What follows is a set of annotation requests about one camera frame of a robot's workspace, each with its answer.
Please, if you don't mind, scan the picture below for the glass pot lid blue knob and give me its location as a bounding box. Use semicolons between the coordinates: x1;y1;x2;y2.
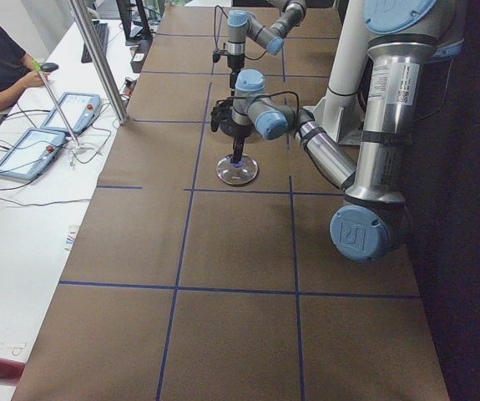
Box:
216;154;260;186

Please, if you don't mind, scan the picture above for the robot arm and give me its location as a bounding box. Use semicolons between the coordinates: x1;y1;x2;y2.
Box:
211;1;467;262
221;1;307;95

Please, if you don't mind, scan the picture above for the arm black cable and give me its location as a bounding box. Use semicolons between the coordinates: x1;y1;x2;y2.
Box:
211;4;270;62
215;90;301;130

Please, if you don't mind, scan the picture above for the teach pendant far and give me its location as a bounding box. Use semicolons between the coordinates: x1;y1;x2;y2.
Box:
41;92;101;137

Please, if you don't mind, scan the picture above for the aluminium frame post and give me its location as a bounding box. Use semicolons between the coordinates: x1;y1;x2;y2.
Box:
68;0;129;125

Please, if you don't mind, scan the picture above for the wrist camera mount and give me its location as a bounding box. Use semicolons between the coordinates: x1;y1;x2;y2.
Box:
212;43;229;63
210;99;233;136

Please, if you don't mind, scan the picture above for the black monitor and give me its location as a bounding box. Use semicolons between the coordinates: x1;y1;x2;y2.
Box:
116;0;153;46

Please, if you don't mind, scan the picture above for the metal rod green handle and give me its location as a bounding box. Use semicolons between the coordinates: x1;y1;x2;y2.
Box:
32;58;82;149

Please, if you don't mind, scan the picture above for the teach pendant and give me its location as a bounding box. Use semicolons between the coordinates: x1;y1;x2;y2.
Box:
0;128;66;181
41;92;101;137

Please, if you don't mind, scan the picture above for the teach pendant near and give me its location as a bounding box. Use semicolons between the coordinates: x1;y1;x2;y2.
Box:
0;128;66;181

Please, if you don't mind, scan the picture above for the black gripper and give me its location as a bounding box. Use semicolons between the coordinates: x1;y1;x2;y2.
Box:
220;119;253;164
227;54;245;95

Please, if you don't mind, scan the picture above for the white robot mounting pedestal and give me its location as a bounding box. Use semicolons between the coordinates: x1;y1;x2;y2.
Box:
306;0;370;145

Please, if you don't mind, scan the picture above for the black keyboard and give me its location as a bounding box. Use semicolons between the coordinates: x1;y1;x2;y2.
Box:
80;22;110;64

